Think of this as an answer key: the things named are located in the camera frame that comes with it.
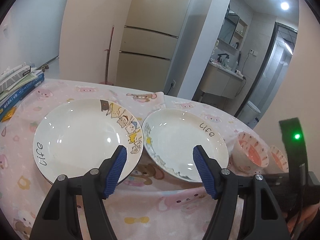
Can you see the stack of books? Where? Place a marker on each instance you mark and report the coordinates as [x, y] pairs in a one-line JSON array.
[[17, 83]]

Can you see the person's right hand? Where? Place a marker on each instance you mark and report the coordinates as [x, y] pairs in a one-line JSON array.
[[306, 216]]

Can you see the carrot bowl with rabbit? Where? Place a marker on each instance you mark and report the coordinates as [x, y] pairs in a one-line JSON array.
[[249, 154]]

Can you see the large life white plate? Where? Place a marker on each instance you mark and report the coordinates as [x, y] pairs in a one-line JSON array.
[[170, 136]]

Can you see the white hair dryer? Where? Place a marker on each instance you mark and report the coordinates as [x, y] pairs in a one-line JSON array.
[[237, 72]]

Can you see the bathroom vanity cabinet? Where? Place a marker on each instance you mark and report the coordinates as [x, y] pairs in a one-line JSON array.
[[220, 81]]

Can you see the yellow sachet packet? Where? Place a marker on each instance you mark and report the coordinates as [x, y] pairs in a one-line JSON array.
[[9, 114]]

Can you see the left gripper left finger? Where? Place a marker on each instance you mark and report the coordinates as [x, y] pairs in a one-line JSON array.
[[58, 216]]

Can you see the bathroom mirror cabinet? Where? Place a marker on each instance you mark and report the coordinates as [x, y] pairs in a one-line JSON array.
[[233, 30]]

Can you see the pink carrot pattern bowl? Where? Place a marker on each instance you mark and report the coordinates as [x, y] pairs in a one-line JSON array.
[[277, 161]]

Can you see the black faucet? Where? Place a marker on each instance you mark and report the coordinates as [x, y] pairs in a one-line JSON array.
[[222, 57]]

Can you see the beige three-door refrigerator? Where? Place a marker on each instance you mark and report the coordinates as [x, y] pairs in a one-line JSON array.
[[150, 36]]

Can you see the small life white plate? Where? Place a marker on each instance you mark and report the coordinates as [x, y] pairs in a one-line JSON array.
[[99, 170]]

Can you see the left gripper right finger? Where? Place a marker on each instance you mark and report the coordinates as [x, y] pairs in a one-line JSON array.
[[226, 187]]

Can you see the pink cartoon tablecloth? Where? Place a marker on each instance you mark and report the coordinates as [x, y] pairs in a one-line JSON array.
[[155, 206]]

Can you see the cartoon characters white plate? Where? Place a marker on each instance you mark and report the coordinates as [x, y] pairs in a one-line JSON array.
[[78, 136]]

